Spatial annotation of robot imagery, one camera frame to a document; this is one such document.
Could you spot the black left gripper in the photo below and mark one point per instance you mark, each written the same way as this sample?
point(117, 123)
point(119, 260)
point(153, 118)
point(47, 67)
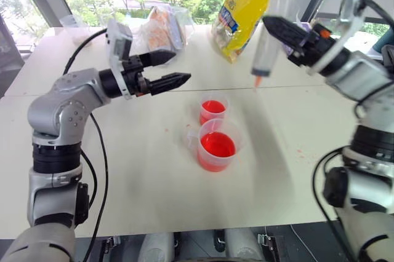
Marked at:
point(134, 79)

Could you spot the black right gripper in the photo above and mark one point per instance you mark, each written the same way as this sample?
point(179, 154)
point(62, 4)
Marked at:
point(320, 43)

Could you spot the clear plastic syringe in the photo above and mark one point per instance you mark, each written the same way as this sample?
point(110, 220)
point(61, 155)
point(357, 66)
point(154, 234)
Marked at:
point(264, 56)

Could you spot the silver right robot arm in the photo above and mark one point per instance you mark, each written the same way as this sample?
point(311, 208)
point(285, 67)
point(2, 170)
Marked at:
point(360, 71)

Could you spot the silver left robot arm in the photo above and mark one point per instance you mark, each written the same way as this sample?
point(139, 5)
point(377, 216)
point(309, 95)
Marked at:
point(70, 96)

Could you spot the small clear cup red liquid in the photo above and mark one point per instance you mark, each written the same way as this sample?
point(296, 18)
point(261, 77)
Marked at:
point(213, 108)

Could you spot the clear bag of orange snacks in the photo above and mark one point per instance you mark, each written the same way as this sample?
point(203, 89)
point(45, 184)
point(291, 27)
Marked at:
point(163, 28)

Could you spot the yellow snack bag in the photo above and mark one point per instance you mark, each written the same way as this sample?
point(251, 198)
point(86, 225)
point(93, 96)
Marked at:
point(243, 13)

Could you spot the teal object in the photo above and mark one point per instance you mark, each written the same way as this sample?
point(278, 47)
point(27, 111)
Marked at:
point(383, 46)

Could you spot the small clear plastic container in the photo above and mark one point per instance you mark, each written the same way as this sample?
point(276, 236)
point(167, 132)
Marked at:
point(75, 29)

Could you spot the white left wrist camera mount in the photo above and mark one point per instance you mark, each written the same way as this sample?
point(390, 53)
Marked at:
point(118, 39)

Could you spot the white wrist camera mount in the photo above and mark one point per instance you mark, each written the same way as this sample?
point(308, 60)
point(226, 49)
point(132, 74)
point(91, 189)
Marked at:
point(118, 39)
point(349, 28)

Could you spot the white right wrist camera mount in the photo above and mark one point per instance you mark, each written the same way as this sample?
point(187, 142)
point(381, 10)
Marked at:
point(349, 28)

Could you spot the metal table bracket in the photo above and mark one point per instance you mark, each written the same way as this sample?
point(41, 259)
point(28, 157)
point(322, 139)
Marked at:
point(267, 242)
point(111, 243)

